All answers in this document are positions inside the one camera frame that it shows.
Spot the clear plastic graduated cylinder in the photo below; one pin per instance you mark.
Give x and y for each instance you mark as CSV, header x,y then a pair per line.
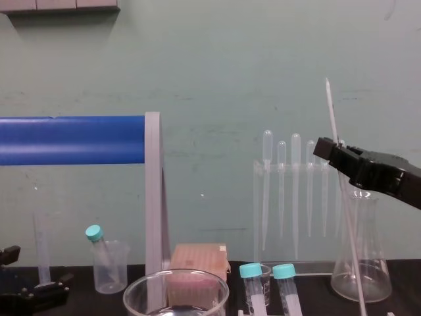
x,y
42,256

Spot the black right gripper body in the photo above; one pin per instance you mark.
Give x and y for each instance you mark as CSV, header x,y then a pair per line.
x,y
394,177

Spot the large clear glass beaker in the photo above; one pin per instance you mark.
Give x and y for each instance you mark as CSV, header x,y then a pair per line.
x,y
131,296

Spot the translucent plastic beaker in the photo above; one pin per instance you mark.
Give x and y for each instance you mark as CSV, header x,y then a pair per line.
x,y
110,283

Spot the clear acrylic pipette rack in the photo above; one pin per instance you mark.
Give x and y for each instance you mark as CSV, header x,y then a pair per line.
x,y
258,197

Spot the pink pipette tip box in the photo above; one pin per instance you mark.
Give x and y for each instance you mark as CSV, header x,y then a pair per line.
x,y
197,260

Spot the small clear glass beaker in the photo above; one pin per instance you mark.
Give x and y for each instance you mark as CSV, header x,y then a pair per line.
x,y
267,279

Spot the clear glass conical flask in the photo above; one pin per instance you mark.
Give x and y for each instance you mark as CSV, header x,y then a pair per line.
x,y
371,273

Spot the teal capped centrifuge tube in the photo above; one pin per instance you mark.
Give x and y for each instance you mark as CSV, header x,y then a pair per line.
x,y
250,270
94,233
284,271

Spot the grey roll stand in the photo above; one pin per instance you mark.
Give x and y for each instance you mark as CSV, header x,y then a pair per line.
x,y
154,197

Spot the clear plastic transfer pipette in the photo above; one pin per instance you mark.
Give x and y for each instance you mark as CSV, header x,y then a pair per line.
x,y
339,197

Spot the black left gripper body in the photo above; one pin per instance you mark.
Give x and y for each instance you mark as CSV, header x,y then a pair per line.
x,y
36,301

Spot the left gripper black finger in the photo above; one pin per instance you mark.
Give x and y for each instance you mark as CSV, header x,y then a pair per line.
x,y
60,279
10,255

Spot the grey wall shelf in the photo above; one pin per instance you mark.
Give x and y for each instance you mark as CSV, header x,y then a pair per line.
x,y
59,5

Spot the blue roll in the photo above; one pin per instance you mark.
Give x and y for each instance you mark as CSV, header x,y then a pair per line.
x,y
72,141

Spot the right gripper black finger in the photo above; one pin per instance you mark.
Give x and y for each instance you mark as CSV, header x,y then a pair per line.
x,y
332,153
352,149

